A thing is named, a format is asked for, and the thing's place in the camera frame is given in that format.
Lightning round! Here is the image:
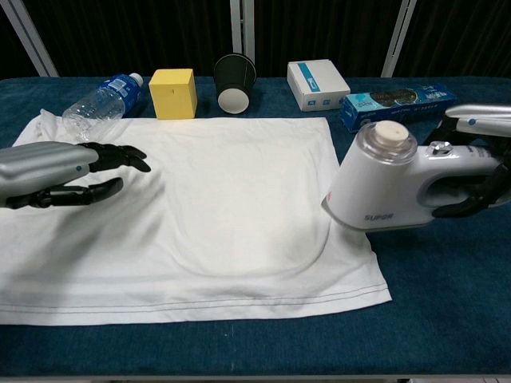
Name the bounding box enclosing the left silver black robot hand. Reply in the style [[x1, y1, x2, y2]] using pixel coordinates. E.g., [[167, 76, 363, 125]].
[[0, 141, 152, 211]]

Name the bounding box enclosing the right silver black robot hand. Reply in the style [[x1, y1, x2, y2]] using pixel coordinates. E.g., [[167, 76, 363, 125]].
[[425, 103, 511, 219]]

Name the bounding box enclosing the white handheld garment steamer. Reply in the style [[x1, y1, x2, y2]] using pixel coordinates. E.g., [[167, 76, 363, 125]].
[[321, 121, 504, 231]]

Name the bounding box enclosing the white cotton t-shirt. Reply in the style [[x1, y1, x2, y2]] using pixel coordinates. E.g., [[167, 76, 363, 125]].
[[0, 110, 394, 326]]

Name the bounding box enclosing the clear plastic bottle blue label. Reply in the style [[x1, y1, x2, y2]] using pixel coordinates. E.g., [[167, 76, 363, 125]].
[[61, 73, 145, 143]]

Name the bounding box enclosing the blue cookie box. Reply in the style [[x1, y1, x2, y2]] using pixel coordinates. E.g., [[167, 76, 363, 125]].
[[339, 83, 458, 133]]

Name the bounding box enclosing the yellow foam cube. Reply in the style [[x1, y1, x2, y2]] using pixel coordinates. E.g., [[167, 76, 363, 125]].
[[149, 68, 198, 120]]

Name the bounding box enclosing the black pleated curtain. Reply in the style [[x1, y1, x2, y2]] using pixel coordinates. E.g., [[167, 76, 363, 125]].
[[0, 0, 511, 79]]

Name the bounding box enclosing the white cardboard box blue stripe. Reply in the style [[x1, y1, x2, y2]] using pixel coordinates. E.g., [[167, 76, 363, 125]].
[[287, 59, 351, 112]]

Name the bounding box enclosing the blue felt table cover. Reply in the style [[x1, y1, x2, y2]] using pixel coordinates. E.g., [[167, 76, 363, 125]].
[[0, 76, 511, 378]]

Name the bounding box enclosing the black paper cup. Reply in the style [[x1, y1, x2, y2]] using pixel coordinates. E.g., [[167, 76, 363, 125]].
[[213, 53, 256, 116]]

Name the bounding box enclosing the white metal frame post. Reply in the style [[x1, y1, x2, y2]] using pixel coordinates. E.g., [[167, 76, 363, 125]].
[[380, 0, 418, 78], [230, 0, 256, 77], [0, 0, 60, 77]]

